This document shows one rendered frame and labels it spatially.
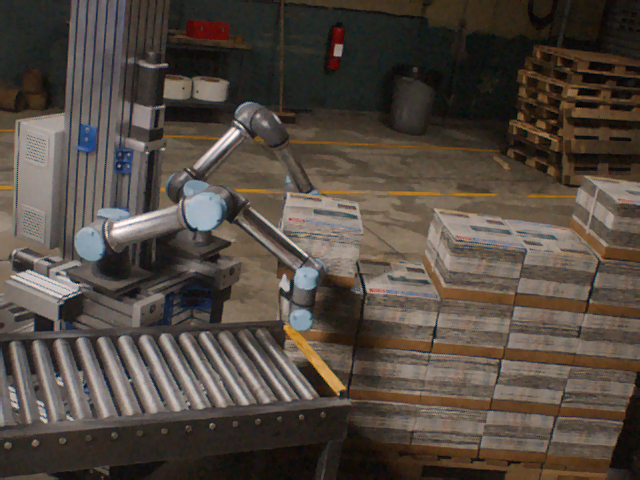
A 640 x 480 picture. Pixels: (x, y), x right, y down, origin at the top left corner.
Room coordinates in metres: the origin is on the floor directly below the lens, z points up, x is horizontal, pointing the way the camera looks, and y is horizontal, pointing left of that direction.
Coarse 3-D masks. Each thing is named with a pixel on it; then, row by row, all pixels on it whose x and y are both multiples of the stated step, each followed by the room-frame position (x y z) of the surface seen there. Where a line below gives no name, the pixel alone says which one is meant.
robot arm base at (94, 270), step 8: (112, 256) 2.70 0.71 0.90; (120, 256) 2.72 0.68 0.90; (128, 256) 2.76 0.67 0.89; (96, 264) 2.70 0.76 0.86; (104, 264) 2.69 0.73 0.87; (112, 264) 2.70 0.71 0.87; (120, 264) 2.71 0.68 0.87; (128, 264) 2.74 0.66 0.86; (96, 272) 2.69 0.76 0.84; (104, 272) 2.68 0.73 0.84; (112, 272) 2.70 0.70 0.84; (120, 272) 2.70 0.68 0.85; (128, 272) 2.73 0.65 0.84
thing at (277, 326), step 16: (272, 320) 2.61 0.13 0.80; (0, 336) 2.20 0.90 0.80; (16, 336) 2.21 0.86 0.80; (32, 336) 2.23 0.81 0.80; (48, 336) 2.25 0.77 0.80; (64, 336) 2.26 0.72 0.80; (80, 336) 2.28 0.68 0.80; (96, 336) 2.30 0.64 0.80; (112, 336) 2.32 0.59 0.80; (176, 336) 2.41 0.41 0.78; (96, 352) 2.30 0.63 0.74; (160, 352) 2.39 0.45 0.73; (224, 352) 2.49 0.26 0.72; (32, 368) 2.22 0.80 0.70; (80, 368) 2.28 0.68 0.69
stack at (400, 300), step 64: (320, 320) 2.91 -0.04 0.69; (384, 320) 2.94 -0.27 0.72; (448, 320) 2.97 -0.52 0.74; (512, 320) 3.01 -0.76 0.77; (576, 320) 3.04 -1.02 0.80; (320, 384) 2.91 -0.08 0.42; (384, 384) 2.95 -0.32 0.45; (448, 384) 2.98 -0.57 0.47; (512, 384) 3.01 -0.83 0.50; (512, 448) 3.02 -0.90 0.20
